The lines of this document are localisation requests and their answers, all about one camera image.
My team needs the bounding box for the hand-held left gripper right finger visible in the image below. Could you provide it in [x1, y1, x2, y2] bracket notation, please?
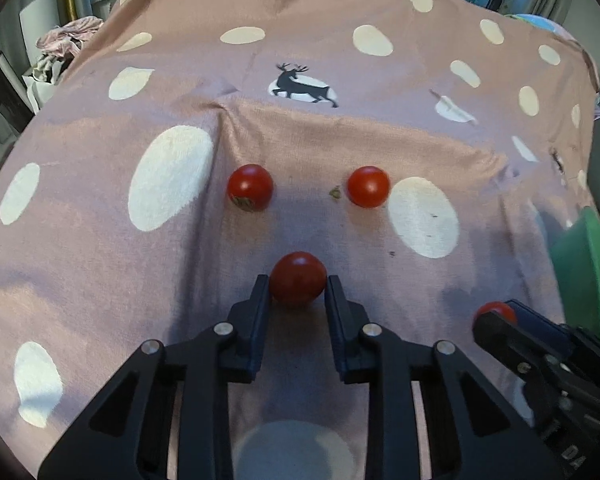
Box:
[326, 274, 567, 480]

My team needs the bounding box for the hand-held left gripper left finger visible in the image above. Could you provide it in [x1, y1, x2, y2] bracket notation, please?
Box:
[36, 274, 272, 480]

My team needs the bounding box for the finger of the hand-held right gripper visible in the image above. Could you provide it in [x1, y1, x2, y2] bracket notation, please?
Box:
[472, 311, 556, 381]
[502, 300, 581, 343]

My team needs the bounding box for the red tomato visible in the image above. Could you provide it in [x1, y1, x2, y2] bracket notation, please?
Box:
[269, 252, 328, 308]
[472, 301, 519, 327]
[227, 164, 274, 213]
[346, 166, 391, 209]

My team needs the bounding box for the green plastic bowl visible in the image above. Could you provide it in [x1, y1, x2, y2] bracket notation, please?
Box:
[550, 207, 600, 351]

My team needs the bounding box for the pink polka dot blanket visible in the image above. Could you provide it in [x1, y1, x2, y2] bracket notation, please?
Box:
[0, 0, 600, 480]

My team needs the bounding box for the light blue cloth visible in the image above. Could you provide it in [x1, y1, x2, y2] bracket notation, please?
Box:
[507, 12, 576, 41]

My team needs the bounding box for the black white upright vacuum cleaner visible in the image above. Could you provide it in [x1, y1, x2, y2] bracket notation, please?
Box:
[0, 42, 33, 136]

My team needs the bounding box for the pink clothes pile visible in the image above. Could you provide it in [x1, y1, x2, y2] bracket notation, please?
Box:
[35, 16, 106, 58]

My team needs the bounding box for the white cylinder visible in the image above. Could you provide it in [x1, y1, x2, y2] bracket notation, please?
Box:
[19, 0, 63, 51]

